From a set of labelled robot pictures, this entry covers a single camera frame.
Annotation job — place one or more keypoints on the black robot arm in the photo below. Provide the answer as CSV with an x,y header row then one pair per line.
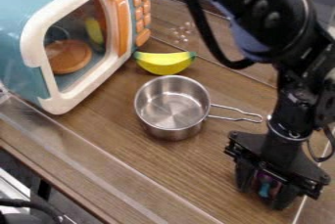
x,y
278,33

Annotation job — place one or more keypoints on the blue toy microwave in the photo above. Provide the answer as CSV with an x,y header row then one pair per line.
x,y
113,26

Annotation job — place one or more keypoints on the silver pot with handle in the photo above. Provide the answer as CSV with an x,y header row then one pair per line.
x,y
173,105

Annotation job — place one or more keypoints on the orange microwave turntable plate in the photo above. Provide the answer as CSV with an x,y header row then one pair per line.
x,y
68,55

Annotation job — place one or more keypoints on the purple toy eggplant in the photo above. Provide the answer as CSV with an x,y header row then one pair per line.
x,y
267,186

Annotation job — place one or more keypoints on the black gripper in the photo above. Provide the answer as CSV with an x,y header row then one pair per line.
x,y
280,158

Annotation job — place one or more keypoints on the yellow toy banana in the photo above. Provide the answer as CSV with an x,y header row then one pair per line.
x,y
165,63

